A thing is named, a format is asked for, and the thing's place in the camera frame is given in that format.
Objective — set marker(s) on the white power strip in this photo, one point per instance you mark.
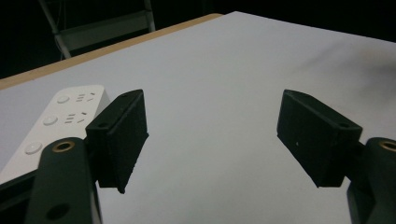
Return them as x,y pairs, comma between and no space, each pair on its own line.
59,119

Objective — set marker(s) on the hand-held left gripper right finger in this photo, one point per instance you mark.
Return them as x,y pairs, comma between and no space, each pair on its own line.
314,137

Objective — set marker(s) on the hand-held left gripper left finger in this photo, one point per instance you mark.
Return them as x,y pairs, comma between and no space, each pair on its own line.
120,140

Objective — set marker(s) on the grey metal chair frame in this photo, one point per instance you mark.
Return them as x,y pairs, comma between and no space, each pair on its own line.
102,26

